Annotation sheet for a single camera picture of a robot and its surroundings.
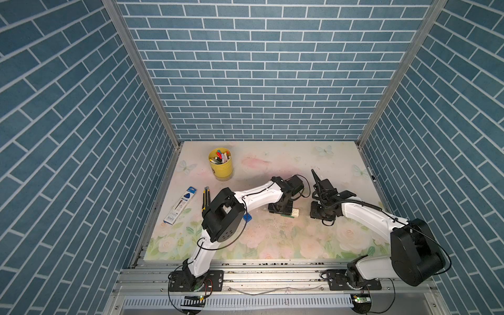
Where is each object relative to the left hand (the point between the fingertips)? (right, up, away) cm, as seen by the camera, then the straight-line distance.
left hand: (288, 215), depth 89 cm
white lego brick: (+3, +1, 0) cm, 4 cm away
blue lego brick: (-19, -2, +2) cm, 19 cm away
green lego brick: (0, 0, -2) cm, 2 cm away
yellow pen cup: (-33, +24, +10) cm, 42 cm away
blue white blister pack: (-51, +3, +4) cm, 52 cm away
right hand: (+12, 0, 0) cm, 12 cm away
